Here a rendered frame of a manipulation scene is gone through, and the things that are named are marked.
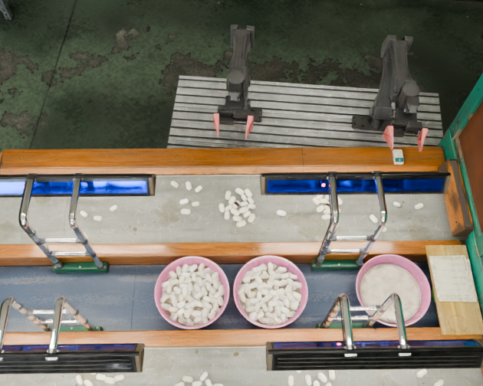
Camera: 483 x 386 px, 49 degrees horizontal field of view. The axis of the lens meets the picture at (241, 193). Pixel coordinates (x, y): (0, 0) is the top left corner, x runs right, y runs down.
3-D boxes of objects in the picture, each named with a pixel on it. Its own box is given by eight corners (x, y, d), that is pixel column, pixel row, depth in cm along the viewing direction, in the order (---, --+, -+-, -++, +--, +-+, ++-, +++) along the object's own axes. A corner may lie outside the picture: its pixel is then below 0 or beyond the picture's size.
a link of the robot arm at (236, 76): (248, 84, 182) (251, 57, 187) (224, 83, 182) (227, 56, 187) (248, 105, 192) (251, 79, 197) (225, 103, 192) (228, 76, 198)
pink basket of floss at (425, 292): (336, 295, 199) (340, 287, 190) (382, 250, 208) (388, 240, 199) (391, 348, 190) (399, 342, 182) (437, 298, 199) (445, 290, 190)
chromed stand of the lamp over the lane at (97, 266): (63, 227, 211) (23, 171, 171) (113, 227, 211) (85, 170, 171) (56, 273, 202) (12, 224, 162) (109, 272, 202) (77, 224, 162)
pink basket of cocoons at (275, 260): (222, 279, 201) (222, 270, 193) (287, 254, 206) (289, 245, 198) (249, 345, 190) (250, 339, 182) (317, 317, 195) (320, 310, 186)
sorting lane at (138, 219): (0, 179, 215) (-2, 176, 213) (445, 175, 218) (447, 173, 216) (-15, 248, 201) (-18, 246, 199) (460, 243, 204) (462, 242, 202)
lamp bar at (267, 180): (259, 175, 181) (260, 164, 174) (441, 173, 181) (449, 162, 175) (260, 195, 177) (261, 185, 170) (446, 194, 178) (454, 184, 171)
